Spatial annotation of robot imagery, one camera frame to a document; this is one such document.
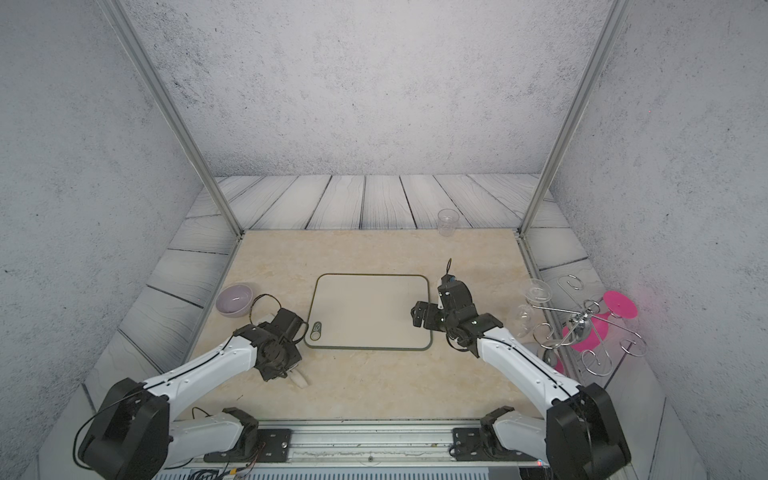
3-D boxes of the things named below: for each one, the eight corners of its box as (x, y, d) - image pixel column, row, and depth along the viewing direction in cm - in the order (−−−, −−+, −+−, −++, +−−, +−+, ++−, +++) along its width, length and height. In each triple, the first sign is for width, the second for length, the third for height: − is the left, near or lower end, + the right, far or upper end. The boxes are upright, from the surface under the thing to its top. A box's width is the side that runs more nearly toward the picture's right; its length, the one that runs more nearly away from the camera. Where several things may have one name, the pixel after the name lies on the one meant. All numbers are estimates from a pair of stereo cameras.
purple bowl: (217, 321, 97) (209, 312, 93) (229, 294, 104) (222, 284, 100) (251, 321, 97) (244, 312, 93) (260, 294, 104) (254, 284, 100)
